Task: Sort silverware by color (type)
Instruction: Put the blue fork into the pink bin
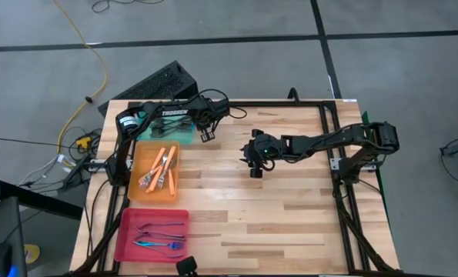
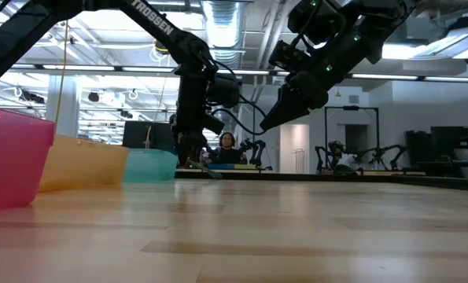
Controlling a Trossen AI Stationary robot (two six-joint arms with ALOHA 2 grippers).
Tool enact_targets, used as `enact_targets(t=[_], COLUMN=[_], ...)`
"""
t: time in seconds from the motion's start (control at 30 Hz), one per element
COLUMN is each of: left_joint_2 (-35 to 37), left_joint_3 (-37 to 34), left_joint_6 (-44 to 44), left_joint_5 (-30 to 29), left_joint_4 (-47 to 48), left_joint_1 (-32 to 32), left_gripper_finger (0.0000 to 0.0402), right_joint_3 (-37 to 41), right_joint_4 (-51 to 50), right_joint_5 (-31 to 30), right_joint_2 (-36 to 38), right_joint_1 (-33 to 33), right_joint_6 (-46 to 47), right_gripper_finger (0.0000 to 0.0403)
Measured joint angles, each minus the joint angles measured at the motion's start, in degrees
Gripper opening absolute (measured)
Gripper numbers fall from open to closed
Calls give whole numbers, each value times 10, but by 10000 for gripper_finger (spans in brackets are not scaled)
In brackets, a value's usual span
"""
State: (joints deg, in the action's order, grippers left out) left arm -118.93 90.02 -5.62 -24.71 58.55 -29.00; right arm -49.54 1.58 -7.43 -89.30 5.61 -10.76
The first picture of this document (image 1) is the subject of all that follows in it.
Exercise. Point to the yellow tape roll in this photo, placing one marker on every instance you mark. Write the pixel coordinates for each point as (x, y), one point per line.
(32, 254)

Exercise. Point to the black metal fork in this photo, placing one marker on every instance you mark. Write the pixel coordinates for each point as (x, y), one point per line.
(176, 131)
(155, 132)
(176, 125)

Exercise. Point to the yellow power plug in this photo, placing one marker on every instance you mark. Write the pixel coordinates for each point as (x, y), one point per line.
(83, 142)

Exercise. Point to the black perforated case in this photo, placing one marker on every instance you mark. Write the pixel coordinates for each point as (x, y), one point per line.
(155, 82)

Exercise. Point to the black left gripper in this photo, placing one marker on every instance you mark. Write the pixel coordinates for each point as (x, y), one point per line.
(208, 129)

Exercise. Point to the teal plastic tray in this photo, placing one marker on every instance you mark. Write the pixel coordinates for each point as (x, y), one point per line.
(186, 138)

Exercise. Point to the red plastic tray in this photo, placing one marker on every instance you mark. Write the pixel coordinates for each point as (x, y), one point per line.
(128, 252)

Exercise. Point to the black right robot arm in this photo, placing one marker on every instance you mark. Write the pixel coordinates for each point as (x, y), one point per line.
(328, 140)

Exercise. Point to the small black box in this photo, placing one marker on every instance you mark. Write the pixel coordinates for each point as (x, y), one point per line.
(186, 266)

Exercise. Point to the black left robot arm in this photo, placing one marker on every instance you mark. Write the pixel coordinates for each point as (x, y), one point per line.
(171, 112)

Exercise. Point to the orange plastic tray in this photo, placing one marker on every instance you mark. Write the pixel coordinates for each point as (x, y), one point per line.
(144, 154)

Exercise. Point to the black clamp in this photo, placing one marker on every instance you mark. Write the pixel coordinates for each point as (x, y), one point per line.
(293, 94)

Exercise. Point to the black floor bar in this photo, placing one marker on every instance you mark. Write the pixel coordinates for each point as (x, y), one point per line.
(40, 200)

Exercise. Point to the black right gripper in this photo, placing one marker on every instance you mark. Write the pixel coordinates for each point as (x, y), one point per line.
(261, 152)

